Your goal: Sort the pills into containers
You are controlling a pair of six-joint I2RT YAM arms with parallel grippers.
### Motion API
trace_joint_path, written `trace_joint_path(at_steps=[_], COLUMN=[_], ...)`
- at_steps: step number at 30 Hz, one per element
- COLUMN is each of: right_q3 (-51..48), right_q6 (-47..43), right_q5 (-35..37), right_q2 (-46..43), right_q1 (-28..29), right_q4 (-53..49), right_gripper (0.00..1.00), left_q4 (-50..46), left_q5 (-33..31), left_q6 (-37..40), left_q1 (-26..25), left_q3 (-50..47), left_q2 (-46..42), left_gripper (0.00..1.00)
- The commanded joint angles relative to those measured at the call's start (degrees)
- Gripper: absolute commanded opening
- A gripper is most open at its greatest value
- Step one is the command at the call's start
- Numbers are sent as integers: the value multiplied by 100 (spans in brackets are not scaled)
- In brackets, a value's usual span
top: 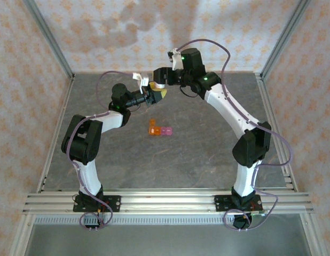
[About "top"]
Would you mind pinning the white pill bottle orange label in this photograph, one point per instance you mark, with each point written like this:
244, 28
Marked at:
160, 87

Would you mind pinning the orange and pink pill organizer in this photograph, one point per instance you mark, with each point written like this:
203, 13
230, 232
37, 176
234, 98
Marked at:
166, 131

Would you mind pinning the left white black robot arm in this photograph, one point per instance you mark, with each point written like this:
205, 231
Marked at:
87, 176

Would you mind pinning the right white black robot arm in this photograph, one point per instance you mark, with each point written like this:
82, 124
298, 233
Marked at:
229, 112

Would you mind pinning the grey metal sheet shelf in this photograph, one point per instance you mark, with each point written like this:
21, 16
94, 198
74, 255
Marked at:
167, 240

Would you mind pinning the aluminium table side rail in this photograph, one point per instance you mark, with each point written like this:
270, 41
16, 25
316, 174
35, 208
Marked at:
62, 112
267, 106

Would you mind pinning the aluminium frame corner post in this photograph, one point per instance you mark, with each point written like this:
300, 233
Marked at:
51, 40
284, 40

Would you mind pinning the aluminium cross rail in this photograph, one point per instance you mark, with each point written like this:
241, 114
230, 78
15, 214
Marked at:
167, 200

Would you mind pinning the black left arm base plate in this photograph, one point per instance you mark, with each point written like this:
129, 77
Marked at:
114, 204

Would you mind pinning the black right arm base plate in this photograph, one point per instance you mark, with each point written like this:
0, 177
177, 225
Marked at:
221, 204

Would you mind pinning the aluminium frame leg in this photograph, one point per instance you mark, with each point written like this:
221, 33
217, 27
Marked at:
22, 234
312, 234

